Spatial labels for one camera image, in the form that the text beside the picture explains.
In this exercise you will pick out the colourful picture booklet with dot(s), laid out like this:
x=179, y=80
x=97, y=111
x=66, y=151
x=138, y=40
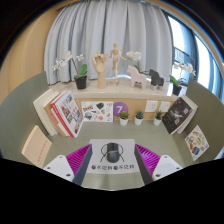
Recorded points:
x=196, y=143

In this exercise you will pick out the beige paperback book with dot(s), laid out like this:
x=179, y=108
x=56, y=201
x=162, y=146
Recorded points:
x=36, y=146

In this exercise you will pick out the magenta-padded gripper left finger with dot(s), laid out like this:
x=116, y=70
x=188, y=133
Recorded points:
x=63, y=165

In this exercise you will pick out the wooden artist mannequin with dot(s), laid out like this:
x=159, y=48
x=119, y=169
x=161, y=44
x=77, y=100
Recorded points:
x=115, y=60

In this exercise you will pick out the white printed mouse pad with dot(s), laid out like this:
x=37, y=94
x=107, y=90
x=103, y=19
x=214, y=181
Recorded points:
x=128, y=165

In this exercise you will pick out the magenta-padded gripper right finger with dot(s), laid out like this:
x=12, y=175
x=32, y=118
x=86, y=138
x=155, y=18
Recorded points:
x=163, y=165

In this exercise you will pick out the black cover book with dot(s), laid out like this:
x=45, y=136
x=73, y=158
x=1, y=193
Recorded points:
x=176, y=115

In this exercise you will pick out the thin white book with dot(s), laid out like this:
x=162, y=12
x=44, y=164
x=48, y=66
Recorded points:
x=46, y=106

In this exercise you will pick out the grey curtain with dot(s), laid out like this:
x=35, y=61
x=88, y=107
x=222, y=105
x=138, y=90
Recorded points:
x=106, y=26

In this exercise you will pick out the white wall socket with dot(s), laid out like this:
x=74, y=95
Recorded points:
x=151, y=106
x=165, y=106

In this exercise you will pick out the thick white book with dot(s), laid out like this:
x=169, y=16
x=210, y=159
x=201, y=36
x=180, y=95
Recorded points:
x=40, y=108

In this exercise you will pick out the white orchid in dark pot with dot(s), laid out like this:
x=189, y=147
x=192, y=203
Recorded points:
x=176, y=90

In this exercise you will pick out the white book with red spine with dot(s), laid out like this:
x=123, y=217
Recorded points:
x=57, y=121

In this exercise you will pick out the white orchid in black pot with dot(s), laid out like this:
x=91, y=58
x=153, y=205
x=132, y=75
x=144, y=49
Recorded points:
x=81, y=82

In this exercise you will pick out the small plant in white pot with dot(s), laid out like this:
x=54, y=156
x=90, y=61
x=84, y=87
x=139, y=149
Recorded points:
x=138, y=121
x=157, y=121
x=124, y=121

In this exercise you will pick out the white sticker sheet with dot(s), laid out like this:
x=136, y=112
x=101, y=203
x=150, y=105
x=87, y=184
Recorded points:
x=95, y=111

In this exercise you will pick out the wooden hand model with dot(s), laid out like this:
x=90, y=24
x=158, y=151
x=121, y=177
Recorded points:
x=100, y=70

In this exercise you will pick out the dark grey computer mouse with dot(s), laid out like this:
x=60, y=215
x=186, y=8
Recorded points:
x=113, y=152

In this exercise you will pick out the round purple sticker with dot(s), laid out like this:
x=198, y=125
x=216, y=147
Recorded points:
x=120, y=108

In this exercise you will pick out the white orchid behind horses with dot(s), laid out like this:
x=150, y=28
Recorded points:
x=134, y=55

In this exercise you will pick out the pink wooden horse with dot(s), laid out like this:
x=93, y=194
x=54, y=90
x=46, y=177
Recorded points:
x=136, y=78

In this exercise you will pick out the glass window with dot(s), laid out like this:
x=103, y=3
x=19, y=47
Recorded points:
x=200, y=60

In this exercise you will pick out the black wooden horse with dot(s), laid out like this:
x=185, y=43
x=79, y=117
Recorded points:
x=156, y=79

